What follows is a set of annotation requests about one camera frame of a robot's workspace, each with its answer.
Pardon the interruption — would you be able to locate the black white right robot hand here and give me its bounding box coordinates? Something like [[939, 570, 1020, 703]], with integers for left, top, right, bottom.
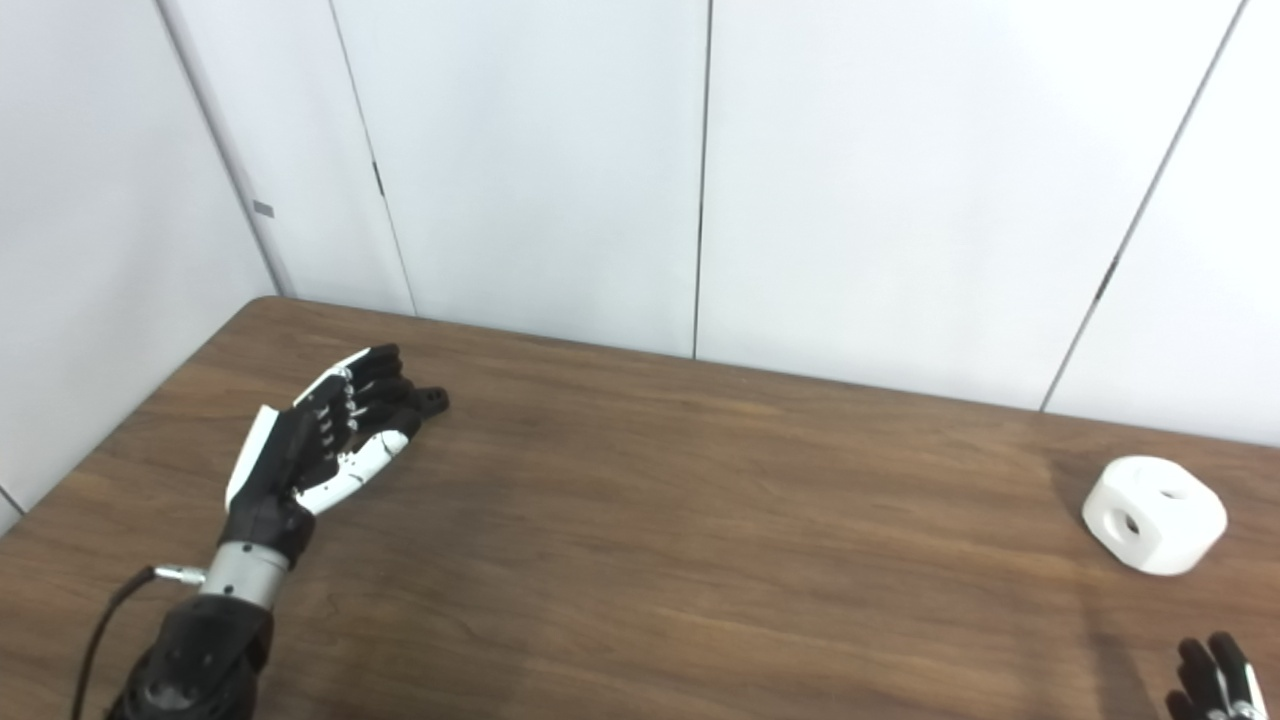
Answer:
[[1165, 632, 1270, 720]]

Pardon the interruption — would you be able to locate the round white plastic piece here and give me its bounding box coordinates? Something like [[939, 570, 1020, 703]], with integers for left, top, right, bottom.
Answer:
[[1081, 456, 1229, 577]]

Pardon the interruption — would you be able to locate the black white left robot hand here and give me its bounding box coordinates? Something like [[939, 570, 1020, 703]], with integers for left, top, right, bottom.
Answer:
[[222, 344, 424, 571]]

